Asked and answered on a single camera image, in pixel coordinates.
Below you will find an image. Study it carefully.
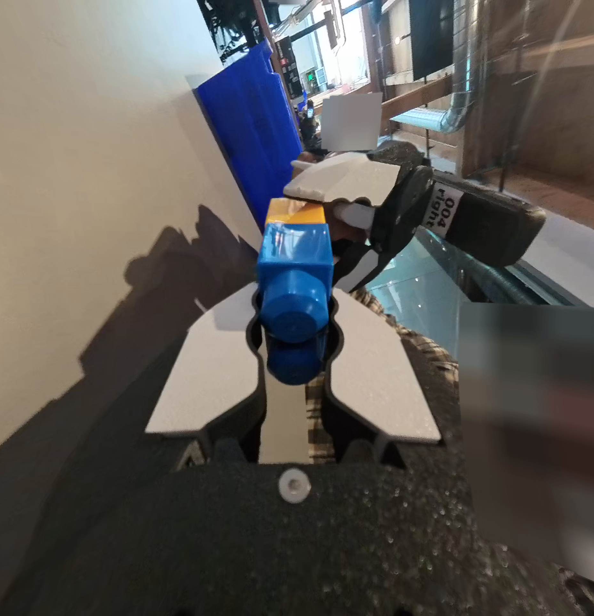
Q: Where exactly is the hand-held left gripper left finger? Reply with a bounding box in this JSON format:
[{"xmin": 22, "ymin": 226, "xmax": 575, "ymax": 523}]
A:
[{"xmin": 145, "ymin": 281, "xmax": 269, "ymax": 441}]

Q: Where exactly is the silver ventilation duct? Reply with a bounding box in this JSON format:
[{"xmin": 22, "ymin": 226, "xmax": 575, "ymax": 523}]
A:
[{"xmin": 391, "ymin": 0, "xmax": 490, "ymax": 140}]

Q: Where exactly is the black wall panel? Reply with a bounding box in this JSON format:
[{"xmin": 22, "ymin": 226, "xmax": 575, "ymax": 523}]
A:
[{"xmin": 409, "ymin": 0, "xmax": 454, "ymax": 82}]

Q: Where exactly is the yellow one-stud block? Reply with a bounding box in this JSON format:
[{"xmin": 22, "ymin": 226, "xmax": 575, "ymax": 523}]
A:
[{"xmin": 266, "ymin": 197, "xmax": 327, "ymax": 227}]

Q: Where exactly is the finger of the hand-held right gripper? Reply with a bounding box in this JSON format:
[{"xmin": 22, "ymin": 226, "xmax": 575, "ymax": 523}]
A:
[
  {"xmin": 332, "ymin": 201, "xmax": 379, "ymax": 231},
  {"xmin": 283, "ymin": 152, "xmax": 402, "ymax": 207}
]

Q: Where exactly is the blue plastic bin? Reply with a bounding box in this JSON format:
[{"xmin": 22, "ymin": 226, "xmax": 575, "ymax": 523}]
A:
[{"xmin": 193, "ymin": 41, "xmax": 303, "ymax": 236}]

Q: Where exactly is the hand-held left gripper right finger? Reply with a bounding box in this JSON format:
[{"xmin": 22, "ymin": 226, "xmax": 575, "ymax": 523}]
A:
[{"xmin": 323, "ymin": 289, "xmax": 442, "ymax": 446}]

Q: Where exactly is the blue two-stud block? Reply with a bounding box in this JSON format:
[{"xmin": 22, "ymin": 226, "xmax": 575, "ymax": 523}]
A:
[{"xmin": 256, "ymin": 224, "xmax": 336, "ymax": 386}]

